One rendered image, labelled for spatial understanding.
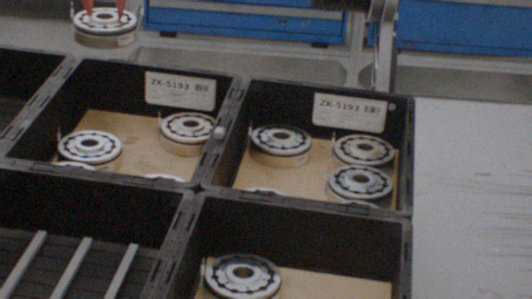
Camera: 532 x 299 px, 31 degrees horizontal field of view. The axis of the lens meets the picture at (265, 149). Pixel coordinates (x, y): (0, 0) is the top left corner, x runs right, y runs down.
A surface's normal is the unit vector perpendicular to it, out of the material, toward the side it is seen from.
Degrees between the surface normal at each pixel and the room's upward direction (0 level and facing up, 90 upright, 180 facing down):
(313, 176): 0
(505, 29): 90
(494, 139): 0
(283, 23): 90
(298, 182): 0
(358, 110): 90
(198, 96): 90
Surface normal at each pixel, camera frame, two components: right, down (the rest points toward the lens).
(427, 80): 0.07, -0.87
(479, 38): -0.02, 0.48
